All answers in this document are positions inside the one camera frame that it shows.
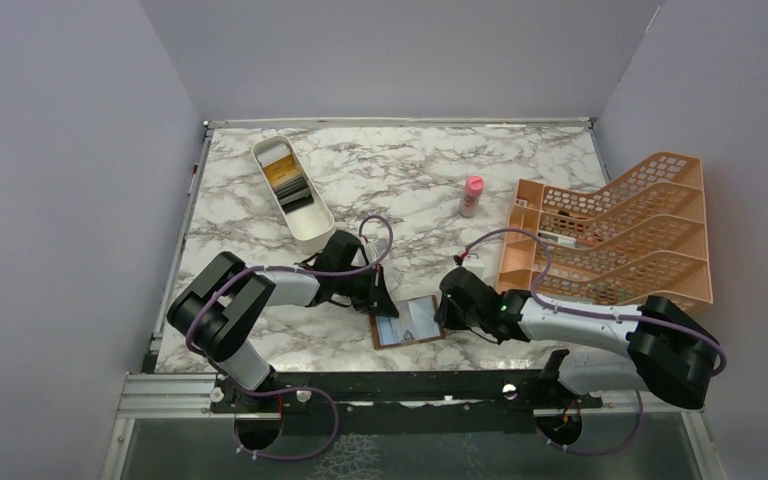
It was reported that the white credit card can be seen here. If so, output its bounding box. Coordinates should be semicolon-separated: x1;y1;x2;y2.
391;296;441;342

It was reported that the wrist white camera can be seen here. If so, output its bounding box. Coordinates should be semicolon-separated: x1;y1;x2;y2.
461;255;486;279
360;238;388;264

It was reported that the purple cable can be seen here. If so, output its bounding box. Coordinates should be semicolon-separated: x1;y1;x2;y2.
455;227;728;379
185;215;395;462

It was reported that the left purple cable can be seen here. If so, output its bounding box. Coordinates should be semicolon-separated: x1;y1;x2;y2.
185;215;395;462

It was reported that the brown leather card holder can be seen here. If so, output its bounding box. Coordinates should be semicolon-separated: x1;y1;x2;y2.
369;295;446;350

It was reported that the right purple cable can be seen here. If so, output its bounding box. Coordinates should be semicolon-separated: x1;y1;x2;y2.
455;227;728;379

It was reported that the orange plastic file organizer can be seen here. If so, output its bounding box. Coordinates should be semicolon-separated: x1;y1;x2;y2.
496;152;714;313

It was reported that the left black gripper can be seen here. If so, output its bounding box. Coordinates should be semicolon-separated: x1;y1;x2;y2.
335;263;399;317

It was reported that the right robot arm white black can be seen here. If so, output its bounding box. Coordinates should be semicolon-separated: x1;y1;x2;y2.
435;267;722;410

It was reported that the white oblong plastic tray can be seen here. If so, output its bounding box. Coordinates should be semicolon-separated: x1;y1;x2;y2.
251;136;335;254

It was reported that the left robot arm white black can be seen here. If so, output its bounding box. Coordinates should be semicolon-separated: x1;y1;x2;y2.
166;230;399;411

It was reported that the stack of credit cards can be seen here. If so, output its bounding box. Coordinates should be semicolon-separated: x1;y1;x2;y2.
257;144;314;213

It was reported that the aluminium table frame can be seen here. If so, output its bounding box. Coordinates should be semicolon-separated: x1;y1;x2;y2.
99;117;730;480

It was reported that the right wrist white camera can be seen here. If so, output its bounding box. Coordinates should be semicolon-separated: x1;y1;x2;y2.
461;255;486;279

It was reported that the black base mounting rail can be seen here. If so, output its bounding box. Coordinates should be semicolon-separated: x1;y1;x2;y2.
208;350;603;446

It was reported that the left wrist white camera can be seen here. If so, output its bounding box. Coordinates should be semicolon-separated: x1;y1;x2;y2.
360;238;388;264

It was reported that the pink small bottle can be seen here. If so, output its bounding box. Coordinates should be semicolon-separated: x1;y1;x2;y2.
459;176;485;218

